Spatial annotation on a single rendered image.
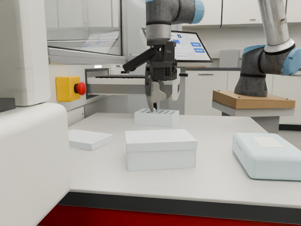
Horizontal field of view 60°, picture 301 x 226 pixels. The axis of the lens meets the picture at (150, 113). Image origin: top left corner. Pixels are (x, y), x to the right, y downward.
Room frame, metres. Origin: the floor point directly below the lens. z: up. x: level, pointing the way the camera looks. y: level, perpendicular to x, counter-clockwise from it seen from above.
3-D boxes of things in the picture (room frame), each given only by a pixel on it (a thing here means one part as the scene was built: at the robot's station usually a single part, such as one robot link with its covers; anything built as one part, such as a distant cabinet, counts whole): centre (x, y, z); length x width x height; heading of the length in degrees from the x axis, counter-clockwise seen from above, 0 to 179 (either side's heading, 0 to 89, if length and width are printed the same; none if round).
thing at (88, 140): (0.61, 0.17, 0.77); 0.13 x 0.09 x 0.02; 65
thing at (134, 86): (1.09, 0.10, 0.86); 0.40 x 0.26 x 0.06; 82
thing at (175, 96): (1.06, -0.11, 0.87); 0.29 x 0.02 x 0.11; 172
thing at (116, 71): (1.42, 0.16, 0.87); 0.29 x 0.02 x 0.11; 172
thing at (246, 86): (1.26, -0.49, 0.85); 0.15 x 0.15 x 0.10
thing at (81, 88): (0.78, 0.21, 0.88); 0.04 x 0.03 x 0.04; 172
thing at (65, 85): (0.78, 0.24, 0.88); 0.07 x 0.05 x 0.07; 172
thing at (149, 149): (0.48, -0.02, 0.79); 0.13 x 0.09 x 0.05; 97
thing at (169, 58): (0.81, -0.03, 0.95); 0.09 x 0.08 x 0.12; 71
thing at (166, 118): (0.82, -0.02, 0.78); 0.12 x 0.08 x 0.04; 71
